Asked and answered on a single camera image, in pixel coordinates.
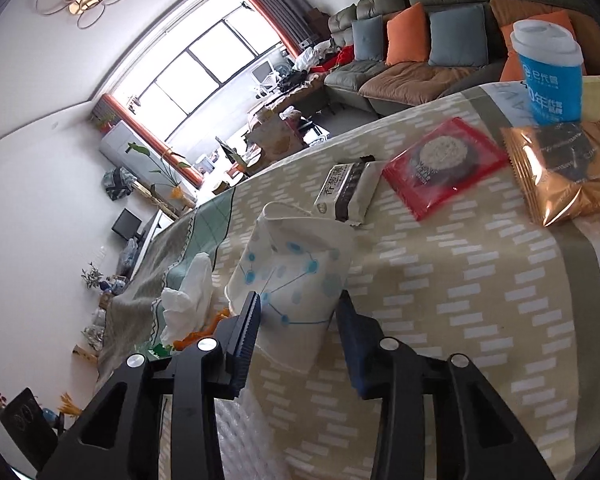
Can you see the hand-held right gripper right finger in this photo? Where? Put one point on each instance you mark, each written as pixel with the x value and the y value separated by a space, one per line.
pixel 352 340

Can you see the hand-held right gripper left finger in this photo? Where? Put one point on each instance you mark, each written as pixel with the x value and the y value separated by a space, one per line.
pixel 247 330

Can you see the orange peel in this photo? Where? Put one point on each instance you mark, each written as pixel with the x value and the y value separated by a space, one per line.
pixel 205 330

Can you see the white blue-dotted paper cup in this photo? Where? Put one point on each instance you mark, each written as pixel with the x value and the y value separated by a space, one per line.
pixel 290 280

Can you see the white tissue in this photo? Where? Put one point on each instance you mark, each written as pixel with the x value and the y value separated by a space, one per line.
pixel 187 295

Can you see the wheat stalks in black vase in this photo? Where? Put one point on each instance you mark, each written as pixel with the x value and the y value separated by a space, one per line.
pixel 70 405

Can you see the patterned tablecloth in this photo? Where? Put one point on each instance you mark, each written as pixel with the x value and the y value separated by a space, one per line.
pixel 455 320

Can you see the bubble wrap sheet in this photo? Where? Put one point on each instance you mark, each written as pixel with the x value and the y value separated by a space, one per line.
pixel 250 440

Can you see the white TV cabinet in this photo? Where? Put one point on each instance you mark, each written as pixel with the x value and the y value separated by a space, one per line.
pixel 156 230

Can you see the plastic wrapped bundle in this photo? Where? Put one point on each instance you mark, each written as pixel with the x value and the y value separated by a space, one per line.
pixel 128 256

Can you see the black white snack packet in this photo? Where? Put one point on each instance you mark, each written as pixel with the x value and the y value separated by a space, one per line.
pixel 347 192

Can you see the black monitor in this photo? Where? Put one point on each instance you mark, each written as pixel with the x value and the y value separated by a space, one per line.
pixel 127 224

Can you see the plant in blue vase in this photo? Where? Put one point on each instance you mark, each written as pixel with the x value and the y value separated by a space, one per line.
pixel 92 276

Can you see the dark glass coffee table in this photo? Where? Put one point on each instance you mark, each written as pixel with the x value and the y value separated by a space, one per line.
pixel 240 157

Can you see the tall leafy plant yellow pot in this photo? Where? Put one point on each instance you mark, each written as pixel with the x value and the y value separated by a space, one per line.
pixel 162 167

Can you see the fan with patterned cover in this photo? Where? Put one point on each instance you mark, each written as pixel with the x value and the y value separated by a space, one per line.
pixel 118 183

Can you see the red snack packet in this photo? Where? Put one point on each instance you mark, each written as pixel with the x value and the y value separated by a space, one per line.
pixel 445 167

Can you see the cardboard box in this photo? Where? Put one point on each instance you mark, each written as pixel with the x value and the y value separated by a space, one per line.
pixel 275 135

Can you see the white standing air conditioner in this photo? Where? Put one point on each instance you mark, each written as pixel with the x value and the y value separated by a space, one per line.
pixel 130 147

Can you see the orange grey curtain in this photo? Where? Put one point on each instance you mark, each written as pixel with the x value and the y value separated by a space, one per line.
pixel 280 0
pixel 150 132

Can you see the small green potted plant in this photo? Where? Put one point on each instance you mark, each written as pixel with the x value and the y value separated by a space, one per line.
pixel 104 122

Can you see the white office chair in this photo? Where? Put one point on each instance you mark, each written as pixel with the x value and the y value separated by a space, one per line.
pixel 262 76

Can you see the green brown sofa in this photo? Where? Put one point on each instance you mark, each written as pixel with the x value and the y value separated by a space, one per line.
pixel 405 82

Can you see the gold snack packet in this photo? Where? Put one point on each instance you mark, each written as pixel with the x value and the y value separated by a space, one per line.
pixel 560 170

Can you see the pile of clothes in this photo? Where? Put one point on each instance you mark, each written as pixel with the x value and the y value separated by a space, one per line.
pixel 307 65

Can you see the large window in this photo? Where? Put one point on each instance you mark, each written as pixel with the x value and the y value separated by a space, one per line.
pixel 215 55

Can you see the red cloth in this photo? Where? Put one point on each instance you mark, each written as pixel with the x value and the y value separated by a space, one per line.
pixel 344 57

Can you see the blue-grey cushion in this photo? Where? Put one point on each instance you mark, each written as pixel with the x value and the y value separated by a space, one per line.
pixel 369 37
pixel 457 35

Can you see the orange cushion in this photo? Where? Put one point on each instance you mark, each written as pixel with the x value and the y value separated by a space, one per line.
pixel 577 30
pixel 407 35

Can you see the dark wooden cabinet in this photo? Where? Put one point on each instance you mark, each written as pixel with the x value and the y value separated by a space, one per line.
pixel 320 21

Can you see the blue cup white lid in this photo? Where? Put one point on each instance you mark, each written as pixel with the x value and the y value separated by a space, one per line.
pixel 547 75

